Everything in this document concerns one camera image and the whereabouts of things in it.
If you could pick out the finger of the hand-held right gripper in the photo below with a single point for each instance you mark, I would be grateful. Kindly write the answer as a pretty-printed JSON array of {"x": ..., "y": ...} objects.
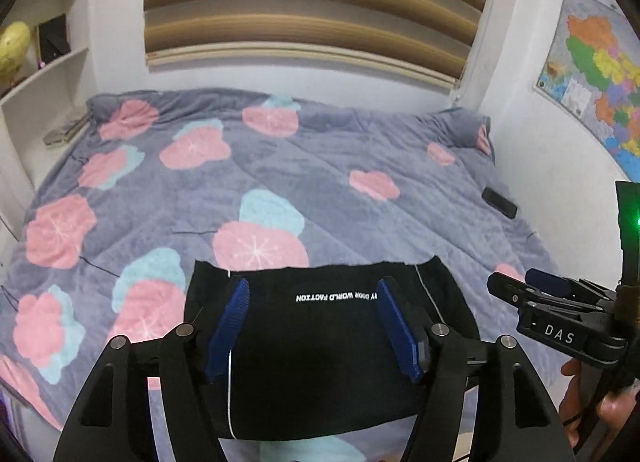
[
  {"x": 507, "y": 289},
  {"x": 550, "y": 282}
]

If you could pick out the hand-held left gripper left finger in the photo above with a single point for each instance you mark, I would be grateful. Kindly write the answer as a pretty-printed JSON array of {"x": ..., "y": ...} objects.
[{"x": 227, "y": 327}]

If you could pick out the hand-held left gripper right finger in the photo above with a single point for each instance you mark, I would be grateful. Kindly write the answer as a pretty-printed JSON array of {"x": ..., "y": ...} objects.
[{"x": 400, "y": 332}]

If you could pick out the black pants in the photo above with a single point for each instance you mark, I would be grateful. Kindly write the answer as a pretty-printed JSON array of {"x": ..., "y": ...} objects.
[{"x": 325, "y": 367}]

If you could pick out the person's right hand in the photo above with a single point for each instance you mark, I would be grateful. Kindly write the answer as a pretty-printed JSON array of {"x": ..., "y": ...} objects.
[{"x": 617, "y": 412}]

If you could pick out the black smartphone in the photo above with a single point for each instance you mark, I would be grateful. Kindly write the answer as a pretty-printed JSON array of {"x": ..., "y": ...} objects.
[{"x": 500, "y": 202}]

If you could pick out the grey floral blanket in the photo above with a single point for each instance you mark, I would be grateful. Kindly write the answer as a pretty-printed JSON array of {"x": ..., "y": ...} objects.
[{"x": 150, "y": 202}]

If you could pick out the flat book stack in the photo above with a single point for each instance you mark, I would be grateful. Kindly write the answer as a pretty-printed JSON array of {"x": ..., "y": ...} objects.
[{"x": 62, "y": 134}]

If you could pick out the white bookshelf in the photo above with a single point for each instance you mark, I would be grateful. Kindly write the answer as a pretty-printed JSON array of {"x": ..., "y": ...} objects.
[{"x": 60, "y": 87}]

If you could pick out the brown striped window blind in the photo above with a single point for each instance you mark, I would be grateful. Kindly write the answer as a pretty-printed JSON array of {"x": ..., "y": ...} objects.
[{"x": 310, "y": 7}]

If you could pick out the black box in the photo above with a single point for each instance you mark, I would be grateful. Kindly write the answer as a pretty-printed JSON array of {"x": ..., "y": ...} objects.
[{"x": 52, "y": 40}]

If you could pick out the yellow plush toy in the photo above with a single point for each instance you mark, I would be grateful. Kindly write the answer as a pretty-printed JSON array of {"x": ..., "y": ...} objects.
[{"x": 12, "y": 50}]

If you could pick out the colourful wall map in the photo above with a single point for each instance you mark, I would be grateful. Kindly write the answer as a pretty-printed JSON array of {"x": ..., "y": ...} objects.
[{"x": 595, "y": 67}]

